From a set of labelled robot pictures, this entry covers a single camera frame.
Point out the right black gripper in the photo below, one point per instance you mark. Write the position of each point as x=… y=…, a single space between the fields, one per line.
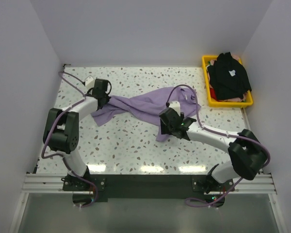
x=164 y=128

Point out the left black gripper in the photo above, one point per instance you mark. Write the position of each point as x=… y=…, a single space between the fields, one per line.
x=107 y=98

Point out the purple t-shirt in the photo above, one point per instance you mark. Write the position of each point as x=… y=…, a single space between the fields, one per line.
x=147 y=107

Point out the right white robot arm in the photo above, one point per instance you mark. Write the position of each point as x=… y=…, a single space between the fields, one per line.
x=247 y=154

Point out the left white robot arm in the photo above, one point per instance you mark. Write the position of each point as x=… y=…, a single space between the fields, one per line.
x=61 y=134

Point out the red garment in bin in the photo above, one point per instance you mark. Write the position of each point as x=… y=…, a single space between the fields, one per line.
x=212 y=94

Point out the yellow plastic bin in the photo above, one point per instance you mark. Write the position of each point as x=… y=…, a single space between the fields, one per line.
x=206 y=59

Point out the black t-shirt in bin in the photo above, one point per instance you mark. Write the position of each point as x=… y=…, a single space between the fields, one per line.
x=228 y=77

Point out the pink garment in bin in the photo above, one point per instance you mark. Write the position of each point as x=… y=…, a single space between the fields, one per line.
x=237 y=99

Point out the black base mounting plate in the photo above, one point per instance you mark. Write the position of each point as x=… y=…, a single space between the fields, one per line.
x=141 y=187

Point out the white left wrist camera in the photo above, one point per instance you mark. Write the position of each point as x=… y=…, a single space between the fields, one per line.
x=89 y=82

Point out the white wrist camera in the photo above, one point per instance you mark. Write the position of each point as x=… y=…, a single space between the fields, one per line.
x=89 y=82
x=176 y=106

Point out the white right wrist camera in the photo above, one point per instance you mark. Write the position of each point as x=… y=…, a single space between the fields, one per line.
x=176 y=106

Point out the aluminium frame rail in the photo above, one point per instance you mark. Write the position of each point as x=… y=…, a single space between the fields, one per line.
x=51 y=183

